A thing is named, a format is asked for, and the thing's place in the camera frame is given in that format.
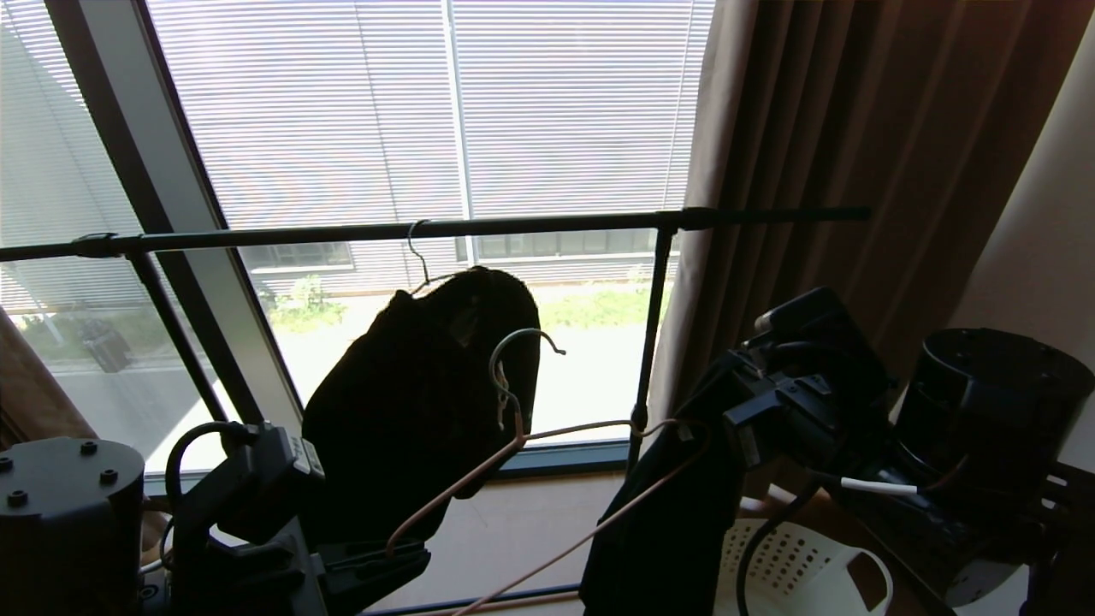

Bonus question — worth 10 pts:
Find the heap of clothes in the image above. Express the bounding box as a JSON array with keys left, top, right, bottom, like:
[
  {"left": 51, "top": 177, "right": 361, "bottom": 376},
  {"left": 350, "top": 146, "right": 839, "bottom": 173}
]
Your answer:
[{"left": 580, "top": 419, "right": 747, "bottom": 616}]

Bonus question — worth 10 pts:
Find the brown curtain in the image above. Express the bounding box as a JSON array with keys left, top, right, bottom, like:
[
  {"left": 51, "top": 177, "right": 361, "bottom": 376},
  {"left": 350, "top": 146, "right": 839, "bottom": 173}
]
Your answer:
[
  {"left": 646, "top": 0, "right": 1095, "bottom": 429},
  {"left": 0, "top": 308, "right": 99, "bottom": 450}
]

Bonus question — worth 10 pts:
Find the window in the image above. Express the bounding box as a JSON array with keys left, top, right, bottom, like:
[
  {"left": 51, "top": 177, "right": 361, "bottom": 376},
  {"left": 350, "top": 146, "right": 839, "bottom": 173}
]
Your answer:
[{"left": 0, "top": 0, "right": 718, "bottom": 497}]

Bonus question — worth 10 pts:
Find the black cable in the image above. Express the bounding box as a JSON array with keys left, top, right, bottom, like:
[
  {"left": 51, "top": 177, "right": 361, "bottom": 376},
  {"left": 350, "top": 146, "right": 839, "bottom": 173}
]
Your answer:
[{"left": 734, "top": 475, "right": 826, "bottom": 616}]

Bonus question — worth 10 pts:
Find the black clothes rack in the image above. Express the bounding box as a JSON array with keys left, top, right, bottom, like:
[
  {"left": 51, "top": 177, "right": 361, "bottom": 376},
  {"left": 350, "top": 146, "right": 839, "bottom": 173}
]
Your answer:
[{"left": 0, "top": 205, "right": 872, "bottom": 616}]

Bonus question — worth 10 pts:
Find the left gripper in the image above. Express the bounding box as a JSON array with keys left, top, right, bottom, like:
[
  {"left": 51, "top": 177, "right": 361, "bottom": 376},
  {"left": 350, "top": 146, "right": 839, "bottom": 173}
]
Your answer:
[{"left": 174, "top": 512, "right": 332, "bottom": 616}]

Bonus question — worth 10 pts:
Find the black garment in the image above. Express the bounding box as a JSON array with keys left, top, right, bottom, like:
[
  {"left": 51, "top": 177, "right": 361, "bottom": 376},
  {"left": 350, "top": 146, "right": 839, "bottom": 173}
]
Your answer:
[{"left": 301, "top": 265, "right": 542, "bottom": 548}]

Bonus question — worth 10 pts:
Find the white laundry basket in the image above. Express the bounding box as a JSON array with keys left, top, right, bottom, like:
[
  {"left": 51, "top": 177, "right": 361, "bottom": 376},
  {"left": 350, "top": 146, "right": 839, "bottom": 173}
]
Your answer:
[{"left": 714, "top": 518, "right": 896, "bottom": 616}]

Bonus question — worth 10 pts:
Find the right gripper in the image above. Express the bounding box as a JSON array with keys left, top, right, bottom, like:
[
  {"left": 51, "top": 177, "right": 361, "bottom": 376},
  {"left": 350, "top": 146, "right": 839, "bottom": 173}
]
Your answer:
[{"left": 723, "top": 351, "right": 869, "bottom": 470}]

